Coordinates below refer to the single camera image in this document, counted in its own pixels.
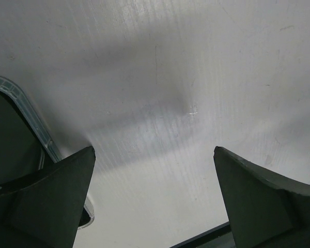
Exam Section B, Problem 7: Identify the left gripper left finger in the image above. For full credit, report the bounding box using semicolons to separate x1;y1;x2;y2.
0;146;96;247

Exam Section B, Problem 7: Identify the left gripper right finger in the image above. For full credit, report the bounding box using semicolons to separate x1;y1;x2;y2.
213;146;310;247

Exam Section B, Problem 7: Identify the silver-edged phone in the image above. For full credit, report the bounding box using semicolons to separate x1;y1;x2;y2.
0;74;96;230

